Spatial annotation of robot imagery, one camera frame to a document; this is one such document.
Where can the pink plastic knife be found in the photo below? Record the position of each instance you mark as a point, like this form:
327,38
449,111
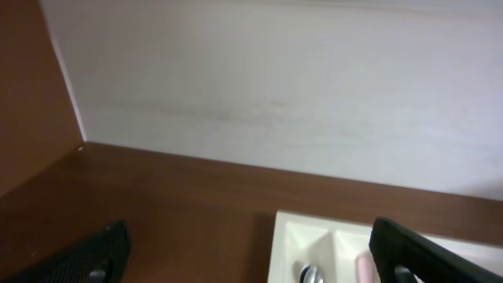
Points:
365,268

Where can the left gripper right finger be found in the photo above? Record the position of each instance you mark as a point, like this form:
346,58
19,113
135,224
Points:
401,255

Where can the white plastic cutlery tray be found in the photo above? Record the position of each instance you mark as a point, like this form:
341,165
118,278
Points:
333,245

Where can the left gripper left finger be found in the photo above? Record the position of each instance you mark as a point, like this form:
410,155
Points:
101,257

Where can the small steel teaspoon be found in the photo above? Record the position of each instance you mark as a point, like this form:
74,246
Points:
311,274

